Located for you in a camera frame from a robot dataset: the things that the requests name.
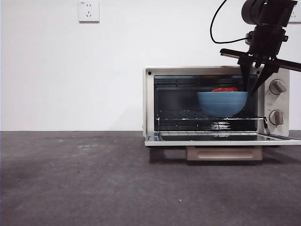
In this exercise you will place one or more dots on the white wall socket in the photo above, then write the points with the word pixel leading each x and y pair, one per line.
pixel 89 11
pixel 296 20

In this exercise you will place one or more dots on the beige oven control knob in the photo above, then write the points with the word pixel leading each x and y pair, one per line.
pixel 277 117
pixel 278 86

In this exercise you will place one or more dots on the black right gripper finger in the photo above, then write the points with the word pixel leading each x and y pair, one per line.
pixel 247 75
pixel 266 75

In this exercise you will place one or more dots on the cream Toshiba toaster oven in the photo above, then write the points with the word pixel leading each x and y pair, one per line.
pixel 148 106

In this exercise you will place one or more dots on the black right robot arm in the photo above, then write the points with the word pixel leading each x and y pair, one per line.
pixel 258 11

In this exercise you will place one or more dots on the blue ribbed bowl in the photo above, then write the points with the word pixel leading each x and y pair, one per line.
pixel 221 103

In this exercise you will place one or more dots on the red yellow apple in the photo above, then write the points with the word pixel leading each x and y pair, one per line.
pixel 225 89

